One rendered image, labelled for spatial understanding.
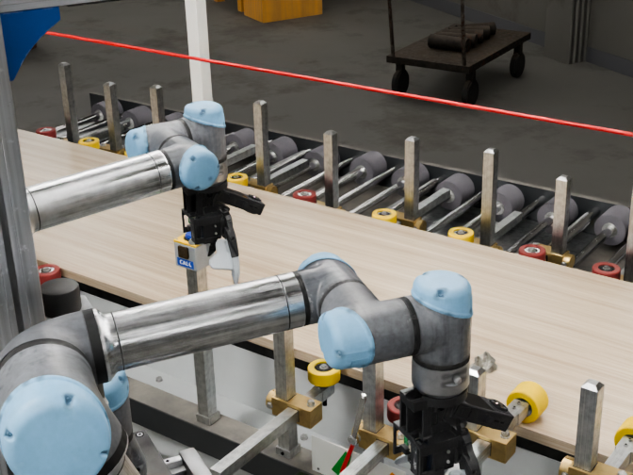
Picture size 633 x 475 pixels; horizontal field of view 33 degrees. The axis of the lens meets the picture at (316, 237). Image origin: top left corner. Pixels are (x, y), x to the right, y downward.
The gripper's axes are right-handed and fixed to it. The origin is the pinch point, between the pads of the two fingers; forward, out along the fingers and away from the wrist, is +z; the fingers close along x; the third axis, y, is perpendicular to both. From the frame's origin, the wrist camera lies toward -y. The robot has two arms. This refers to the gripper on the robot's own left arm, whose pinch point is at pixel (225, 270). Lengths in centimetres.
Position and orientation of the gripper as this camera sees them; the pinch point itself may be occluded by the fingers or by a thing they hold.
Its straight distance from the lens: 218.1
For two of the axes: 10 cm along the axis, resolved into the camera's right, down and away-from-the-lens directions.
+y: -9.0, 2.0, -3.9
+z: 0.3, 9.1, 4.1
